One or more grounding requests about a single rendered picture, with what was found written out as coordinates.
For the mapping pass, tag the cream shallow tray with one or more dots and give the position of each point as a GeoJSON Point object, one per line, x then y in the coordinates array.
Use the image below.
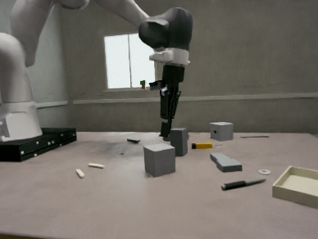
{"type": "Point", "coordinates": [296, 184]}

